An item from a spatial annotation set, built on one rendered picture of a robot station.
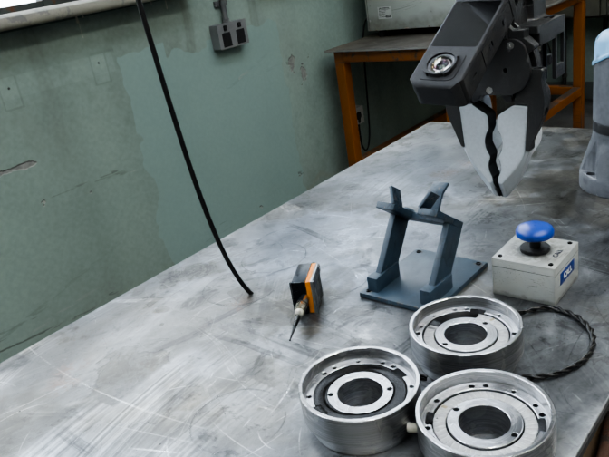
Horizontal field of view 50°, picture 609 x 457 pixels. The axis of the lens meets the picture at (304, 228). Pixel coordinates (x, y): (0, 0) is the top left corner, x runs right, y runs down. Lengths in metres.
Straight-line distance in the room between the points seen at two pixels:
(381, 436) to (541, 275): 0.28
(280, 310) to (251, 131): 1.91
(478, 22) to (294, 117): 2.31
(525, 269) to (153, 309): 0.45
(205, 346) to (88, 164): 1.51
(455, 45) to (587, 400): 0.32
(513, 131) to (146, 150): 1.84
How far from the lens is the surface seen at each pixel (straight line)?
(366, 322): 0.73
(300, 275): 0.76
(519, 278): 0.75
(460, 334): 0.67
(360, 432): 0.55
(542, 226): 0.75
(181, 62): 2.42
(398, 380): 0.60
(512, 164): 0.61
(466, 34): 0.55
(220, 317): 0.80
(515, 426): 0.55
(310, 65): 2.91
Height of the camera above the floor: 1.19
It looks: 23 degrees down
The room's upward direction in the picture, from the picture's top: 10 degrees counter-clockwise
